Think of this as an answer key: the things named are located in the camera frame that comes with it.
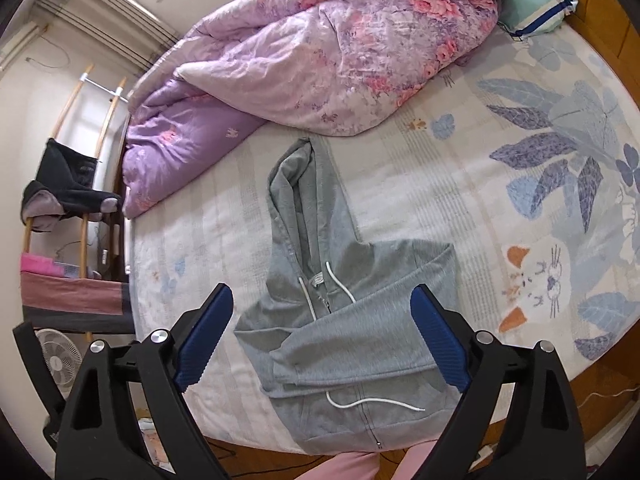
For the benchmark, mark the dusky pink towel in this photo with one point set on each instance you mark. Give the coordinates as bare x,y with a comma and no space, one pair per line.
75,300

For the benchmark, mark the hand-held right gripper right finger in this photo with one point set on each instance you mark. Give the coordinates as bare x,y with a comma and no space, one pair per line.
440,340

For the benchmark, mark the person's pink trousers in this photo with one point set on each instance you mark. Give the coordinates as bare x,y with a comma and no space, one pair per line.
340,467

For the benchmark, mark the beige striped curtain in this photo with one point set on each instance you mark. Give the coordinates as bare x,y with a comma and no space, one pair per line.
100,15

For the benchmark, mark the white fan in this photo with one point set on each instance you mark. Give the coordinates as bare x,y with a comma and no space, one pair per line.
55,360

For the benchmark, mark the bright pink cloth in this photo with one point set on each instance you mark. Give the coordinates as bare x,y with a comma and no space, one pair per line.
42,264

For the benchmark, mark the black jacket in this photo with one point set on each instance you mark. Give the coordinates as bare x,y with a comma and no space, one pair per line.
70,185

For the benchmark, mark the leaf printed bed sheet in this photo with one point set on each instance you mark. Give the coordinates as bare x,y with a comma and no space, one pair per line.
450,185

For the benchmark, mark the wooden drying rack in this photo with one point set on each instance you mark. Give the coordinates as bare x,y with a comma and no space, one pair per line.
107,115

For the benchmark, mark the white power strip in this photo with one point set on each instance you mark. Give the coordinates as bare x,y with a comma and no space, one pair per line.
487,452

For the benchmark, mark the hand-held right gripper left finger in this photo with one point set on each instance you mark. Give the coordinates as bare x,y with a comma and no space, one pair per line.
205,340

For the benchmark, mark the purple floral quilt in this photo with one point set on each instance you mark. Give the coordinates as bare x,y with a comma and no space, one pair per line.
325,60

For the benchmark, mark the grey zip hoodie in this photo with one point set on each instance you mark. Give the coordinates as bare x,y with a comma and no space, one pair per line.
350,340

